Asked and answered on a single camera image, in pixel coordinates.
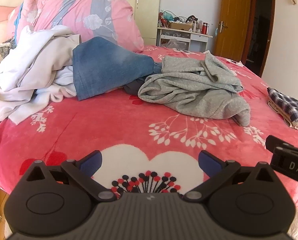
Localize folded beige garment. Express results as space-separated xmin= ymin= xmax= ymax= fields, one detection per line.
xmin=267 ymin=99 xmax=298 ymax=130

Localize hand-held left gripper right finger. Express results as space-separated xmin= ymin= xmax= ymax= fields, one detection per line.
xmin=183 ymin=151 xmax=279 ymax=203

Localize white desk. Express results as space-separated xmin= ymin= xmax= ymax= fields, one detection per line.
xmin=156 ymin=27 xmax=213 ymax=53

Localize dark grey garment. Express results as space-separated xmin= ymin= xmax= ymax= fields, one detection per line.
xmin=123 ymin=79 xmax=146 ymax=96

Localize teal bag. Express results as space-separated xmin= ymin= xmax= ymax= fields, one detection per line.
xmin=163 ymin=10 xmax=176 ymax=22

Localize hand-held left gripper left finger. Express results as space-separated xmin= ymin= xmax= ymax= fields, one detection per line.
xmin=20 ymin=150 xmax=117 ymax=203

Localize blue jeans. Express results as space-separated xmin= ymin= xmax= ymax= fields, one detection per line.
xmin=72 ymin=36 xmax=164 ymax=101

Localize clear plastic bag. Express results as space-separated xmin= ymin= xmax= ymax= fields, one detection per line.
xmin=164 ymin=39 xmax=188 ymax=51

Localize cream wardrobe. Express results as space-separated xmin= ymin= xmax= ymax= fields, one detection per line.
xmin=93 ymin=0 xmax=162 ymax=47

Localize pale beige sweatshirt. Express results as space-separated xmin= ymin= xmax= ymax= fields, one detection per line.
xmin=0 ymin=34 xmax=81 ymax=127

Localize grey sweatshirt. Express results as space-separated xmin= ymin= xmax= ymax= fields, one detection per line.
xmin=138 ymin=53 xmax=251 ymax=127

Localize white jacket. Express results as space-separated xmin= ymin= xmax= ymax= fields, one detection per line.
xmin=0 ymin=25 xmax=73 ymax=93

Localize blue cloth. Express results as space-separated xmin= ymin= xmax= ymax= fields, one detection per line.
xmin=14 ymin=2 xmax=25 ymax=27

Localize wooden door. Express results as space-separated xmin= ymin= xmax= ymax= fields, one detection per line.
xmin=214 ymin=0 xmax=252 ymax=63

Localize cardboard box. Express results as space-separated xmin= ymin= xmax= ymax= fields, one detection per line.
xmin=169 ymin=22 xmax=194 ymax=31

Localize white shirt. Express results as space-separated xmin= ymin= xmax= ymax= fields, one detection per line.
xmin=54 ymin=66 xmax=77 ymax=92

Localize white printed bag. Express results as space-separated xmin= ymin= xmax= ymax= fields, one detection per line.
xmin=224 ymin=58 xmax=245 ymax=67

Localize fuzzy white sweater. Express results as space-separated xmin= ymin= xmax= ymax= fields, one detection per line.
xmin=35 ymin=83 xmax=73 ymax=103

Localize pink floral quilt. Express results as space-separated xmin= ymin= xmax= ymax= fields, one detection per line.
xmin=14 ymin=0 xmax=146 ymax=53

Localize grey checked pillow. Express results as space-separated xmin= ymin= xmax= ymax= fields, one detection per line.
xmin=0 ymin=37 xmax=16 ymax=83

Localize folded plaid shirt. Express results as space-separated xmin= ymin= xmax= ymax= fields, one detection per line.
xmin=267 ymin=87 xmax=298 ymax=126

